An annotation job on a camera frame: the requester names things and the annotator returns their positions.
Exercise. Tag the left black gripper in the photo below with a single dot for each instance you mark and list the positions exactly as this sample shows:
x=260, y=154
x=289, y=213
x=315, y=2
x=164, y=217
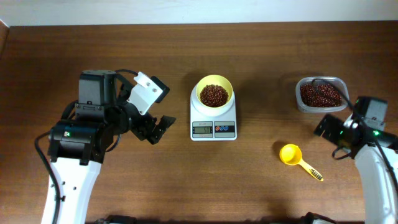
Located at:
x=142, y=132

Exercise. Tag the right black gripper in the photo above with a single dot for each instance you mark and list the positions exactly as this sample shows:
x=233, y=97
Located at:
x=328, y=128

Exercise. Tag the red adzuki beans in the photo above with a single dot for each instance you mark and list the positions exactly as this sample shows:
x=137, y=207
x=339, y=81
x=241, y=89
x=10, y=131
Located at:
x=326, y=96

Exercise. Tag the yellow measuring scoop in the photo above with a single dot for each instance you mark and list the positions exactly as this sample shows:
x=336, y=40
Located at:
x=291, y=155

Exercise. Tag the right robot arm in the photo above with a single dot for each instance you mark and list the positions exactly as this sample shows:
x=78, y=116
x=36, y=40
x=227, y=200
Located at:
x=379, y=183

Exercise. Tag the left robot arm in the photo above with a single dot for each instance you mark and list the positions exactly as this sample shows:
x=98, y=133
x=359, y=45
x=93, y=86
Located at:
x=73, y=161

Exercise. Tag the white digital kitchen scale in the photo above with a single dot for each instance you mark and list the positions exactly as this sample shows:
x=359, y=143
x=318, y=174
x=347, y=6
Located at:
x=212, y=124

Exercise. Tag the pale yellow plastic bowl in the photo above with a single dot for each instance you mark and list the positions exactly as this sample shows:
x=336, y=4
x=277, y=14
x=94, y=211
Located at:
x=214, y=81

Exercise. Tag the clear plastic container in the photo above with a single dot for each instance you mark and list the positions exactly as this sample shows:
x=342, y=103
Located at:
x=335, y=82

